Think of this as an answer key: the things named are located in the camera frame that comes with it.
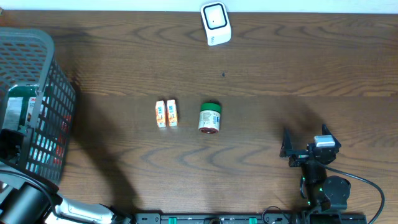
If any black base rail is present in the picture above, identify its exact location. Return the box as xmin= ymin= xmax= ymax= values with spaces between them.
xmin=133 ymin=212 xmax=368 ymax=224

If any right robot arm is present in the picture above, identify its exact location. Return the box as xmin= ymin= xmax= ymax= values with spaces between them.
xmin=279 ymin=125 xmax=351 ymax=223

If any orange tissue pack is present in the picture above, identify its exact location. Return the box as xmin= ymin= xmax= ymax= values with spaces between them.
xmin=167 ymin=100 xmax=178 ymax=127
xmin=155 ymin=100 xmax=166 ymax=128

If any white barcode scanner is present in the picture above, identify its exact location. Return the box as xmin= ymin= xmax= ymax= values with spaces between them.
xmin=200 ymin=1 xmax=232 ymax=46

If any white green packet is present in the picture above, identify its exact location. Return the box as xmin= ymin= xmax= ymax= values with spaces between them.
xmin=2 ymin=86 xmax=37 ymax=131

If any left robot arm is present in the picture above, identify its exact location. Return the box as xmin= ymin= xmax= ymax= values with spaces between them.
xmin=1 ymin=129 xmax=136 ymax=224

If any grey plastic mesh basket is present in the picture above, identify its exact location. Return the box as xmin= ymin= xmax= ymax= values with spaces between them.
xmin=1 ymin=27 xmax=76 ymax=184

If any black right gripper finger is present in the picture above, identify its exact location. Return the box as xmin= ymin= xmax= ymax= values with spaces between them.
xmin=322 ymin=124 xmax=332 ymax=136
xmin=279 ymin=128 xmax=293 ymax=157

